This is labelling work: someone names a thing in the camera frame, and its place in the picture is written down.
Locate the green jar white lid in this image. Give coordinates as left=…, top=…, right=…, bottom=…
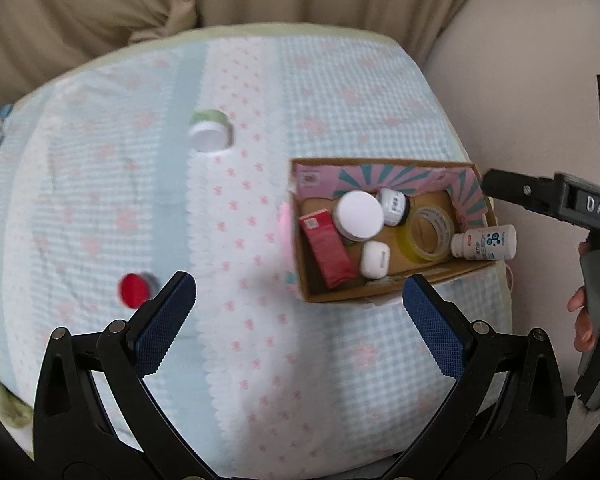
left=187, top=110, right=230, bottom=153

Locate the white earbuds case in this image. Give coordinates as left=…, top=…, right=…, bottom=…
left=360, top=240, right=391, bottom=281

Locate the checkered floral bed sheet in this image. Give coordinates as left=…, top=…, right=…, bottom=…
left=0, top=25, right=466, bottom=479

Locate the red cap small bottle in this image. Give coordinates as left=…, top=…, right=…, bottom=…
left=118, top=273, right=159, bottom=309

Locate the white calcium vitamin bottle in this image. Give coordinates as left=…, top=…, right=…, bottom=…
left=450, top=224, right=517, bottom=261

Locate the red cardboard box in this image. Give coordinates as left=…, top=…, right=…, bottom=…
left=299, top=209, right=358, bottom=289

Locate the white round jar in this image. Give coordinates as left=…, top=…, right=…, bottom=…
left=332, top=191, right=384, bottom=243

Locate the clear tape roll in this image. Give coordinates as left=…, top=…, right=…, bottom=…
left=396, top=206, right=455, bottom=263

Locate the dark bottle white label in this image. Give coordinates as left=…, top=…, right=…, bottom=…
left=376, top=188, right=411, bottom=226

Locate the person's right hand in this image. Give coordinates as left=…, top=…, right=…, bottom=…
left=567, top=242, right=598, bottom=354

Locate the cardboard storage box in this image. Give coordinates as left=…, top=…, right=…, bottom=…
left=289, top=158, right=496, bottom=302

